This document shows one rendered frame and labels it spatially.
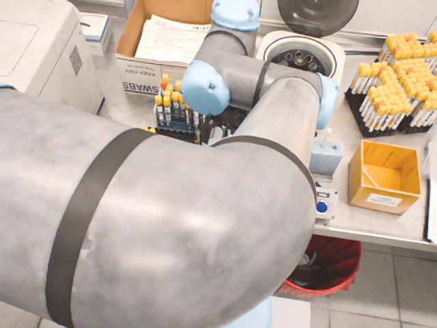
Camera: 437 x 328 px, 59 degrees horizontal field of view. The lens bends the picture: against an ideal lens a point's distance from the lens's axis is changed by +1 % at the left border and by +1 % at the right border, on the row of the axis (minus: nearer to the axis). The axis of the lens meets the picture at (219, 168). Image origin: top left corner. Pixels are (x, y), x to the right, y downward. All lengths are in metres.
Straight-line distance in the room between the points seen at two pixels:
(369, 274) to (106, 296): 1.79
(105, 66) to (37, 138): 1.06
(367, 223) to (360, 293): 0.93
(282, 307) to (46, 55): 0.69
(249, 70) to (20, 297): 0.42
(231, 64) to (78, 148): 0.39
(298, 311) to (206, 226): 0.66
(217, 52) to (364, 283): 1.51
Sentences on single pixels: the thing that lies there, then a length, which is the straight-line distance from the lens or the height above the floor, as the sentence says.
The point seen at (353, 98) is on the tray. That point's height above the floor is 0.89.
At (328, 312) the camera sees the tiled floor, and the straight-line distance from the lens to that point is 1.82.
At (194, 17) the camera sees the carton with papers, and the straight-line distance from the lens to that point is 1.27.
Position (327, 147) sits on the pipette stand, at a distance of 0.94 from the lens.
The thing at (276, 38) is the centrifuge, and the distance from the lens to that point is 1.16.
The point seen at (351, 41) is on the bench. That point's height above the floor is 0.89.
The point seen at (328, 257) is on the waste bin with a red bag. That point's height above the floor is 0.25.
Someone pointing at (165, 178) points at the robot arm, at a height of 1.55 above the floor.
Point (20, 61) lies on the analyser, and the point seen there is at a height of 1.17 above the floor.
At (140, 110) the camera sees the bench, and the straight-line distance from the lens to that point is 1.11.
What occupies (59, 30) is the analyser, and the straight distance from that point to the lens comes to 0.92.
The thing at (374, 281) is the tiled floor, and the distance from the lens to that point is 1.93.
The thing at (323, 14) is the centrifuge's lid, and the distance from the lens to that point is 1.23.
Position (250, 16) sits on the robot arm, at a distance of 0.61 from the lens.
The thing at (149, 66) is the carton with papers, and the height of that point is 1.00.
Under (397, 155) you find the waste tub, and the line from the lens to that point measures 1.04.
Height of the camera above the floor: 1.71
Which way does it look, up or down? 58 degrees down
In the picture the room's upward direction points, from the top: 4 degrees clockwise
